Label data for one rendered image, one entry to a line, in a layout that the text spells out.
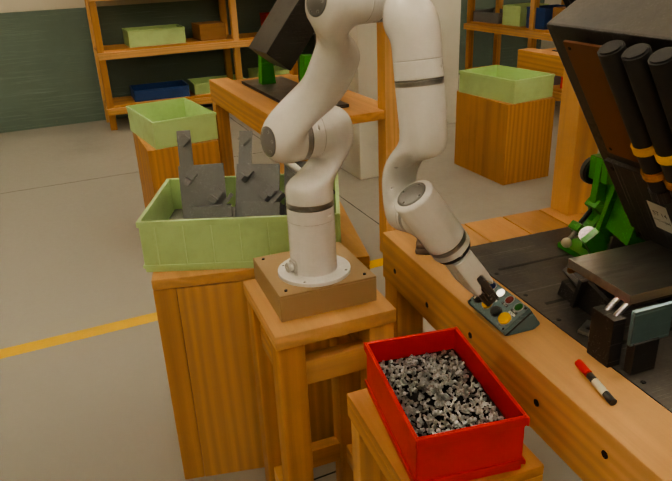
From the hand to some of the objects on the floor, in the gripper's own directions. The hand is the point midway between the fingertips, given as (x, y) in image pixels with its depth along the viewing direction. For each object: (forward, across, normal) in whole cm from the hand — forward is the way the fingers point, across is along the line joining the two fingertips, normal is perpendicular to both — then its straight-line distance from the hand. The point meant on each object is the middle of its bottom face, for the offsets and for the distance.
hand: (487, 295), depth 137 cm
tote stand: (+66, +100, +80) cm, 144 cm away
